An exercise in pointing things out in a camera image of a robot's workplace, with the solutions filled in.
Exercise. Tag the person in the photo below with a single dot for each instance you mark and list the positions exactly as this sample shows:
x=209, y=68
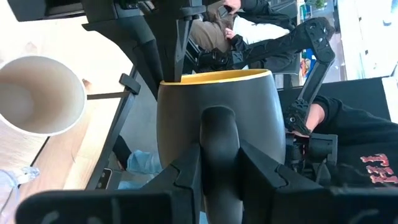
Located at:
x=211, y=34
x=357, y=133

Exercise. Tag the blue plastic bag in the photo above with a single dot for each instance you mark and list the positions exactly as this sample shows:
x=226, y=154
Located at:
x=143, y=163

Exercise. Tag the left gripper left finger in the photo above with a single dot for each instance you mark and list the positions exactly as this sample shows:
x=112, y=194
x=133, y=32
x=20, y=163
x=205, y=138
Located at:
x=124, y=208

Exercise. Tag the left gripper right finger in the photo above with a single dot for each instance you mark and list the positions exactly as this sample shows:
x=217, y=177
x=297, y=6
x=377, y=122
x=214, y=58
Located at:
x=295, y=205

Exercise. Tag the black mug with yellow inside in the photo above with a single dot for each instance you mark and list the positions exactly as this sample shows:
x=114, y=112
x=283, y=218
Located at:
x=217, y=93

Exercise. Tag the beige ribbed cup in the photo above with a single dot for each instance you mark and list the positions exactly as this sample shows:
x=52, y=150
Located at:
x=40, y=93

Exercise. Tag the black metal table frame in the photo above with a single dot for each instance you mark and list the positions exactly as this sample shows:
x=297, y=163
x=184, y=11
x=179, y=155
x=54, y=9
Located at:
x=115, y=130

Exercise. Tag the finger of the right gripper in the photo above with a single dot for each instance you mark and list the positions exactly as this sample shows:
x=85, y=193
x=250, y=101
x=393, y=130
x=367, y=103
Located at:
x=172, y=46
x=133, y=40

